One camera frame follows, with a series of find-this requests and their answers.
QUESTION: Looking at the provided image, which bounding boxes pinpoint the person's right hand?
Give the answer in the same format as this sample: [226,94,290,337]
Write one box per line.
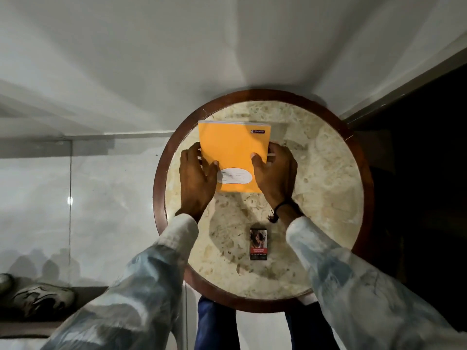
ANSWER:
[250,142,304,227]

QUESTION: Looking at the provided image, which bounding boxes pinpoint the person's right forearm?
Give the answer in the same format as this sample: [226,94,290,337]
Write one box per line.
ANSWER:
[286,216,467,350]

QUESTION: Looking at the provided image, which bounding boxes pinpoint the dark wooden door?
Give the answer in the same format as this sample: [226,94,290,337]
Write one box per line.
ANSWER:
[345,63,467,332]

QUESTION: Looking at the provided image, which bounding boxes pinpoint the black wrist thread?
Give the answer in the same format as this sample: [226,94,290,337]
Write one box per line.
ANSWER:
[267,200,303,224]

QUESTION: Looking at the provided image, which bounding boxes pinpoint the small dark printed box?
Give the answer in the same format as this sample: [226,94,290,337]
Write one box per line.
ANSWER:
[250,228,268,261]

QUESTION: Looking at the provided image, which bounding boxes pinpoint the person's blue trouser legs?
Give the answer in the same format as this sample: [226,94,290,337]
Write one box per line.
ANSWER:
[194,296,340,350]

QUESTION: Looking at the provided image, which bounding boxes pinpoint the person's left forearm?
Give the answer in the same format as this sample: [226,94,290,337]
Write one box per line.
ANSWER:
[40,214,199,350]

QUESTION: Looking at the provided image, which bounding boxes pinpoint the orange notebook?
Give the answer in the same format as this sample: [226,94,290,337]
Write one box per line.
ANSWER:
[198,120,271,194]

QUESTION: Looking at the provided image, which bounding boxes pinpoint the person's left hand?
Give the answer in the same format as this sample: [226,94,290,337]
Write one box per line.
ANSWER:
[176,142,220,223]

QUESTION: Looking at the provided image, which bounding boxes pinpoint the grey patterned shoe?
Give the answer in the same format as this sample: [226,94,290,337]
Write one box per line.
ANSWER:
[11,283,76,319]

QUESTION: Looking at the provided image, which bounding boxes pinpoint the round marble wood-rimmed table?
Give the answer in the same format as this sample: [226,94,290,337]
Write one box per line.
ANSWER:
[153,89,375,313]

